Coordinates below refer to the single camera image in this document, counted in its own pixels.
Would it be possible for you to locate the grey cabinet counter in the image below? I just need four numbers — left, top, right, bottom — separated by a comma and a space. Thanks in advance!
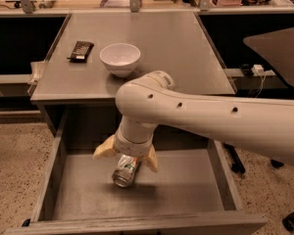
29, 11, 237, 137

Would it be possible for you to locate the grey open top drawer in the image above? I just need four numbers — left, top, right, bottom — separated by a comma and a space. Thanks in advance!
4, 108, 267, 235

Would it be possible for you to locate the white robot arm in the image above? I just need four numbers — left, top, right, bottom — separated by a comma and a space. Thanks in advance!
93, 70, 294, 171

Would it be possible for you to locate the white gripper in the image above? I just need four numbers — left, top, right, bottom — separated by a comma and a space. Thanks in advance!
93, 128, 158, 172

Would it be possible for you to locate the dark brown snack bar packet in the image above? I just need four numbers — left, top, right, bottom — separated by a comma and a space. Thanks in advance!
68, 41, 94, 63

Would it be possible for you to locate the silver green 7up can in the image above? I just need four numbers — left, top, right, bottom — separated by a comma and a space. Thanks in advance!
112, 155, 141, 188

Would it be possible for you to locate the white ceramic bowl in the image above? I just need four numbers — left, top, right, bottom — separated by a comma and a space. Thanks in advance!
99, 43, 141, 77

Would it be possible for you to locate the black office chair base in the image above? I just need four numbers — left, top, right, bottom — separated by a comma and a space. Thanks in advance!
269, 159, 294, 233

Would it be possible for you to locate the black rolling table stand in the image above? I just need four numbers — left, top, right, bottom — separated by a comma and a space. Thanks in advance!
224, 144, 246, 174

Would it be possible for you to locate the white power adapter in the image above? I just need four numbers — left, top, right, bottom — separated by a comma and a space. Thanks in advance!
252, 65, 264, 75

